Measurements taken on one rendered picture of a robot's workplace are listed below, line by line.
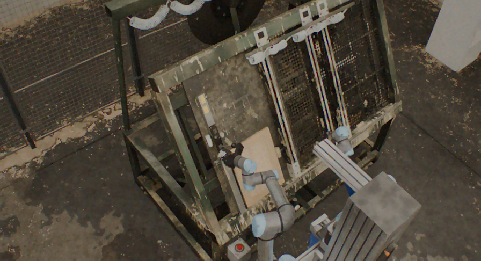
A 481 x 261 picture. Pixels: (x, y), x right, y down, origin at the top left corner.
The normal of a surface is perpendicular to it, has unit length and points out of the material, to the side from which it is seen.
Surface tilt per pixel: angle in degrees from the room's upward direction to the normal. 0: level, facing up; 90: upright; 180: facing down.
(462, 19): 90
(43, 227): 0
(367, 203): 0
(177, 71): 60
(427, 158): 0
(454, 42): 90
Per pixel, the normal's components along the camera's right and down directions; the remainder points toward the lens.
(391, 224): 0.04, -0.66
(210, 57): 0.57, 0.18
